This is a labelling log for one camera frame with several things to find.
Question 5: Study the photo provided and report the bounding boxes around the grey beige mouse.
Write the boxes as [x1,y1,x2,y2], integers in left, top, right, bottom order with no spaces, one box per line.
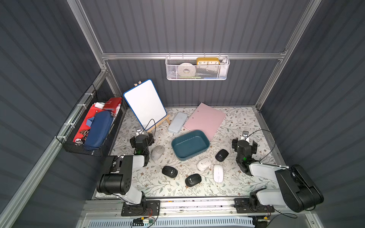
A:
[151,145,165,161]

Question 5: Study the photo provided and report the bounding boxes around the black Lecoo mouse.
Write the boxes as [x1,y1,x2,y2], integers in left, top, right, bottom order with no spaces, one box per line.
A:
[185,173,202,187]
[162,166,178,178]

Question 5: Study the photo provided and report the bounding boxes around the teal plastic storage box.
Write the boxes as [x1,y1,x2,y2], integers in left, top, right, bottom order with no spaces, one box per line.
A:
[171,130,210,161]

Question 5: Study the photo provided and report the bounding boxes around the red package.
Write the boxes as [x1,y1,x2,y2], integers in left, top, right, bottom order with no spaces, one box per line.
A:
[73,97,122,149]

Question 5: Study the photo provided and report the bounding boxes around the floral table mat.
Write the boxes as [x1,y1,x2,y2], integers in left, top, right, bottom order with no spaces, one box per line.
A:
[92,106,286,199]

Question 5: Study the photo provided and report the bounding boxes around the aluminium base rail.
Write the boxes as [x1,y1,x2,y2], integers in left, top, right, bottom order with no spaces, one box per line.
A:
[76,197,324,228]

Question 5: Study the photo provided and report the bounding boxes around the pink folder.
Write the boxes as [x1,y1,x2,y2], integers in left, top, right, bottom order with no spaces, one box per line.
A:
[184,103,226,141]

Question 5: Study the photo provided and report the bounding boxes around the blue framed whiteboard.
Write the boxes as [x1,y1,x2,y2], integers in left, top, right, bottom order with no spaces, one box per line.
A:
[123,79,167,130]

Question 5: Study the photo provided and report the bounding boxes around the white wire wall basket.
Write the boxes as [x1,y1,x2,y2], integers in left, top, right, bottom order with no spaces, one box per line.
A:
[165,56,230,81]

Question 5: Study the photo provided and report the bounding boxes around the light blue pencil case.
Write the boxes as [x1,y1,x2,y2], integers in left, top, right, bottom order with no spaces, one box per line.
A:
[168,112,188,134]

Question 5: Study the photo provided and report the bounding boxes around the white tape roll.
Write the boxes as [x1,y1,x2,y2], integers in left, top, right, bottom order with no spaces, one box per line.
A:
[177,63,196,77]

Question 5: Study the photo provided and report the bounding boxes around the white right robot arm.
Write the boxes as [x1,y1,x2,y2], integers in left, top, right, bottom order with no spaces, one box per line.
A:
[232,138,324,213]

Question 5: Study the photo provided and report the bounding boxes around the white slim mouse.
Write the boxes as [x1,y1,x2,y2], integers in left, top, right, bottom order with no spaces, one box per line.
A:
[213,164,224,183]

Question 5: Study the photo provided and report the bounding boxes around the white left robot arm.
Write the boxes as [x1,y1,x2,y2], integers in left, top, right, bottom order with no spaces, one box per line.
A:
[96,133,155,206]

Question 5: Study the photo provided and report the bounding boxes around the navy blue pouch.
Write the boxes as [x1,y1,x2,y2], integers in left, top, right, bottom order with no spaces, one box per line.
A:
[84,111,114,151]

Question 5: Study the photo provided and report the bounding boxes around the yellow clock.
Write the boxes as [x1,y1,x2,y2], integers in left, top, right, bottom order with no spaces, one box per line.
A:
[196,57,221,66]

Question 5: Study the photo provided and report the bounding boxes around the black wire side basket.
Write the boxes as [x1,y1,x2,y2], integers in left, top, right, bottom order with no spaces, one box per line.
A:
[56,89,125,157]

